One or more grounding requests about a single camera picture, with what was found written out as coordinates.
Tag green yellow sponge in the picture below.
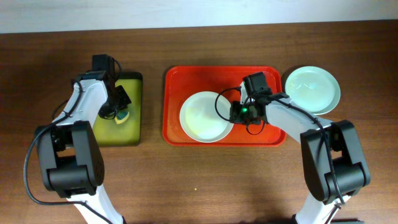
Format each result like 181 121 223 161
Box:
114 108 129 124

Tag white cream plate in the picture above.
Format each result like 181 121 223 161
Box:
179 91 234 143

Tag mint green plate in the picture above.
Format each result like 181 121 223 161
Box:
282 65 341 115

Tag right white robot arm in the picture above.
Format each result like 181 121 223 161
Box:
229 72 371 224

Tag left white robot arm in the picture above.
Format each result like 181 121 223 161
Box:
28 54 131 223

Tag black tray with yellow liquid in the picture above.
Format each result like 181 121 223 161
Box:
93 72 143 147

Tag red plastic tray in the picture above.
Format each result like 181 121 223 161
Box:
162 65 287 147

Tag left black cable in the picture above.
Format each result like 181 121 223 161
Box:
23 57 123 224

